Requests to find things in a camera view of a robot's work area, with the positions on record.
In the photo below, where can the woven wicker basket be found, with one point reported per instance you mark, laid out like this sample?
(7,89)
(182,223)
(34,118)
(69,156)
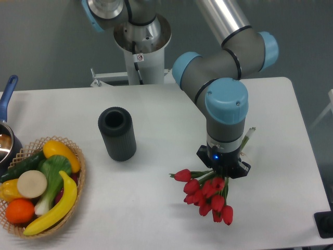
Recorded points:
(27,151)

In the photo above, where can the orange fruit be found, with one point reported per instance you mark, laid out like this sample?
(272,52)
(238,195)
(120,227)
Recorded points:
(19,211)

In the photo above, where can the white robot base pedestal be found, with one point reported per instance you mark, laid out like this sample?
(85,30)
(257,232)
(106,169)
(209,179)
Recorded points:
(143,49)

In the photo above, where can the black device at table edge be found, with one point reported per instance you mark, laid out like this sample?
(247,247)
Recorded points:
(323,222)

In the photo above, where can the beige round cut slice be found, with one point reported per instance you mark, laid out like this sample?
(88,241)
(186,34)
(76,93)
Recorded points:
(32,184)

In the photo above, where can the green bok choy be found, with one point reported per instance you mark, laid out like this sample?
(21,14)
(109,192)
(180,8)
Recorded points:
(50,169)

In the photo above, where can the dark grey ribbed vase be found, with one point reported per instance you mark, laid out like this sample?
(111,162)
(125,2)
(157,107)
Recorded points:
(116,127)

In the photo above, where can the yellow banana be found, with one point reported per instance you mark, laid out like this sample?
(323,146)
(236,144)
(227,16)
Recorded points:
(59,211)

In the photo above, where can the yellow squash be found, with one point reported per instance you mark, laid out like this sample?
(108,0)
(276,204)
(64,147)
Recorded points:
(53,147)

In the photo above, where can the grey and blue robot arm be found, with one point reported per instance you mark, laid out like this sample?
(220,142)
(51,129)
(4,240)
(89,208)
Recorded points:
(213,83)

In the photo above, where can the green cucumber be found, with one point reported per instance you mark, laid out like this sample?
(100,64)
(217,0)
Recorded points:
(29,163)

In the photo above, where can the white frame at right edge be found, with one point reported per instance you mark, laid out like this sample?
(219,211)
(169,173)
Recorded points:
(324,112)

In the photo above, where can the blue handled saucepan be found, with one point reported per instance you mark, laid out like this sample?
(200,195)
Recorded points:
(10,144)

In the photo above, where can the dark red vegetable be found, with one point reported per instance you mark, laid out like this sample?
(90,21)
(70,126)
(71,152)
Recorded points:
(75,178)

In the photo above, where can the yellow bell pepper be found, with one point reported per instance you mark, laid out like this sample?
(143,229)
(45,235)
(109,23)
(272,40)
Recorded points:
(9,191)

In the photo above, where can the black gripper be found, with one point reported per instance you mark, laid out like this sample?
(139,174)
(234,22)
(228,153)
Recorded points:
(225,164)

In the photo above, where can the red tulip bouquet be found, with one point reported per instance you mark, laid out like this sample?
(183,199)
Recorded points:
(209,190)

